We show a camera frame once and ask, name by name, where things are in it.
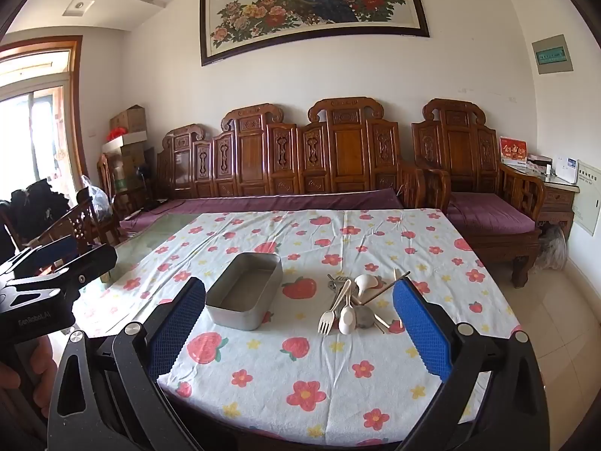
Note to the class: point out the purple sofa cushion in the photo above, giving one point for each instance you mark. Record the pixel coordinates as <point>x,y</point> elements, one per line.
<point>281,199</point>

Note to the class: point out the white ceramic spoon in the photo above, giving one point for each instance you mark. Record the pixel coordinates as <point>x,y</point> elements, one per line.
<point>364,283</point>

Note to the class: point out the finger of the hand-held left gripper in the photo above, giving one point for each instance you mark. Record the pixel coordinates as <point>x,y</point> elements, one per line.
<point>91,263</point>
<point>58,248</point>

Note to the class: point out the dark clothes pile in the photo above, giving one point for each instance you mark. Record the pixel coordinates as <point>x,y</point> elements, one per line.
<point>37,206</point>

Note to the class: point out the rectangular metal tray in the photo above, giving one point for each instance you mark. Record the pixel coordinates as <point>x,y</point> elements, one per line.
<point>244,286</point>

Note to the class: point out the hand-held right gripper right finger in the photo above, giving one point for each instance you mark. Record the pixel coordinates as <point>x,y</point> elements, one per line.
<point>420,331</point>

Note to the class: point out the clear plastic bag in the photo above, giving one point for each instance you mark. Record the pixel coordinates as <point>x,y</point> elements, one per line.
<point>97,197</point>

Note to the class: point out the beige plastic spoon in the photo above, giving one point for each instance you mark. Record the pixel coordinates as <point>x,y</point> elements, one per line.
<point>347,319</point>

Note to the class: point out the stacked cardboard boxes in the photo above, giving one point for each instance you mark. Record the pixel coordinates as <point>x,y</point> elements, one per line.
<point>131,164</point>

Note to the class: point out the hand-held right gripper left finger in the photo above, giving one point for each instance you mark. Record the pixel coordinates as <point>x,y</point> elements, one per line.
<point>174,322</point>

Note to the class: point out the light wooden chopstick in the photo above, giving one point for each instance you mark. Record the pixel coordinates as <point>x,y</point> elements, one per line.
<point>395,276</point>
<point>380,320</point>

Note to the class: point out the framed peacock painting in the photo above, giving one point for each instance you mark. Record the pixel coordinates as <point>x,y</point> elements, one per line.
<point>314,4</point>

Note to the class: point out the floral strawberry tablecloth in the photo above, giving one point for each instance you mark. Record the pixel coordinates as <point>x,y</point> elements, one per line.
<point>291,376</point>

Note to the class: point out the carved wooden armchair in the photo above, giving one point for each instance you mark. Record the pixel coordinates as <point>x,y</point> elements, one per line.
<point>465,150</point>

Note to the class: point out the grey wall panel box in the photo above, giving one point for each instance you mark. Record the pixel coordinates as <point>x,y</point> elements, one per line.
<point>553,54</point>

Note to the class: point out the purple armchair cushion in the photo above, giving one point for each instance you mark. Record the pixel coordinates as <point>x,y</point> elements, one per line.
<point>488,213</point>

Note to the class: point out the blue and white box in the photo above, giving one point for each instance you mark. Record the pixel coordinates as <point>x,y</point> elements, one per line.
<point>568,169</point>

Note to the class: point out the red gift box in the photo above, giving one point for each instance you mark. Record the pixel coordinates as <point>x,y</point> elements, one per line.
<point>513,150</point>

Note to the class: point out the recessed ceiling light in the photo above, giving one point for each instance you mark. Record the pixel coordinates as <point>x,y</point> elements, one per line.
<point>80,7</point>

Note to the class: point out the wooden framed glass door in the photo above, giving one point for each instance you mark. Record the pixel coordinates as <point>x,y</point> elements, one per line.
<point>37,117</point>

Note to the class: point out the person's left hand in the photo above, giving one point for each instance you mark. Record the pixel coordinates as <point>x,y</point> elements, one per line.
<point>47,371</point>

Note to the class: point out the wooden chair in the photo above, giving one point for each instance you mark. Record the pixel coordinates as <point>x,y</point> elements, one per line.
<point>80,225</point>

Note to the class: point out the beige plastic fork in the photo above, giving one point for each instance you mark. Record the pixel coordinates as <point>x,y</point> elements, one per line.
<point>325,322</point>

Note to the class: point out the wooden side table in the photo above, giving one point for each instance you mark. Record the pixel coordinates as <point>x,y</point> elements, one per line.
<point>556,206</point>

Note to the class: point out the carved wooden sofa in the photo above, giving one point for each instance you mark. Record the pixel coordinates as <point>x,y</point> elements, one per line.
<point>342,150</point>

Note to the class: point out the white wall cabinet door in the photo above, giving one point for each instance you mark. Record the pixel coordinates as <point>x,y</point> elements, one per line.
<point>587,197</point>

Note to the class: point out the brown cardboard box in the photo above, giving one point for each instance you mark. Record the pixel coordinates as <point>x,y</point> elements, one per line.
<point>127,120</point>

